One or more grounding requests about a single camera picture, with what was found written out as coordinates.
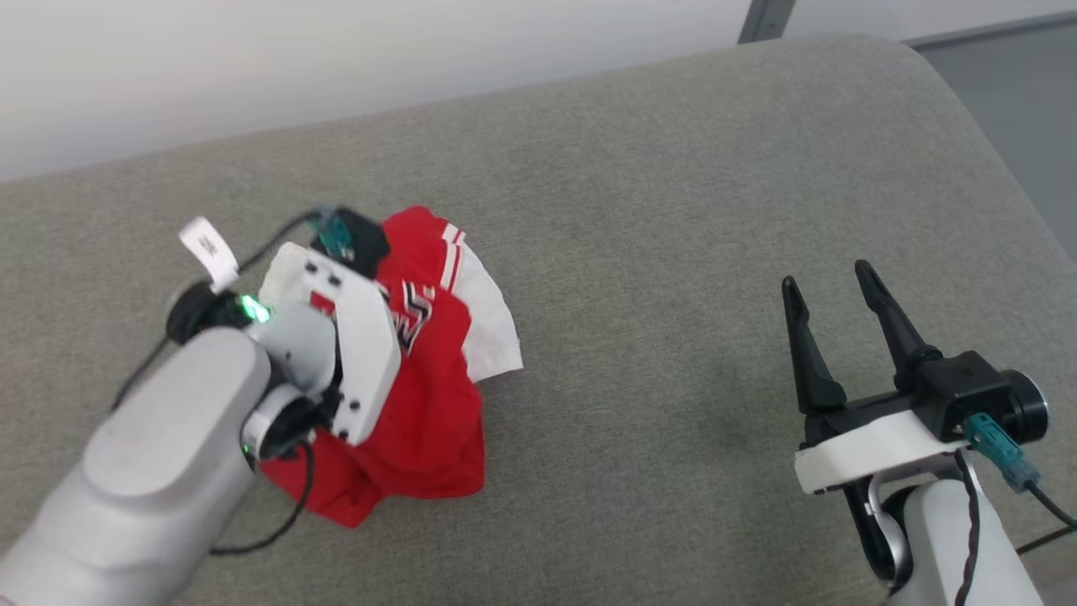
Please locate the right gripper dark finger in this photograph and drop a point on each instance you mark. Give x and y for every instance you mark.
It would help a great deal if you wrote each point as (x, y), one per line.
(896, 337)
(812, 362)

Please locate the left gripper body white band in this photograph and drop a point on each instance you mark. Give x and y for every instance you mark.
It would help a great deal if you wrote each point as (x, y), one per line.
(370, 353)

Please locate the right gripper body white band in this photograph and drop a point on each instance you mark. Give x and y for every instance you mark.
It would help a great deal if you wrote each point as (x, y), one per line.
(867, 446)

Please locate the red and white garment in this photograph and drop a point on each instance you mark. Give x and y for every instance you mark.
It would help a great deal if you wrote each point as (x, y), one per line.
(429, 404)

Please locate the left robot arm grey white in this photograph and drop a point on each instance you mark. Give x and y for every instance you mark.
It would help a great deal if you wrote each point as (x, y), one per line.
(151, 471)

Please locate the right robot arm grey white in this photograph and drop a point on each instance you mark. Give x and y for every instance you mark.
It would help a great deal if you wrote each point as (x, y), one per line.
(934, 539)

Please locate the grey fabric sofa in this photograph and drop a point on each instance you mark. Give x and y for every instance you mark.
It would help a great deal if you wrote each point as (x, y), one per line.
(639, 236)

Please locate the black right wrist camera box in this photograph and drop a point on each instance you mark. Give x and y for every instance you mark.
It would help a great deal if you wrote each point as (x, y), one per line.
(968, 383)

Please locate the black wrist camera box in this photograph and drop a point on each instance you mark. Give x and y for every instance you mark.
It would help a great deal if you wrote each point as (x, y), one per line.
(968, 383)
(368, 240)

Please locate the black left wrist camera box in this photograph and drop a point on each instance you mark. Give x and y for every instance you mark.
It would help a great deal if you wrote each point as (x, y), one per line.
(368, 240)

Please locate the teal left camera connector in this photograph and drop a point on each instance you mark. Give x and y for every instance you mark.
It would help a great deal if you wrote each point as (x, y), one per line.
(336, 238)

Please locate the teal camera connector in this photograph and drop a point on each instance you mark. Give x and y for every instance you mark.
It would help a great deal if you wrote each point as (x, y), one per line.
(336, 238)
(997, 446)

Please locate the teal right camera connector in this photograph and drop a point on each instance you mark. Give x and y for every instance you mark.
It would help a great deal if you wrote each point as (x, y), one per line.
(997, 446)

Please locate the grey metal frame post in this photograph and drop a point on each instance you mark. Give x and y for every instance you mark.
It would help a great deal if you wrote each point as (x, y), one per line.
(764, 21)

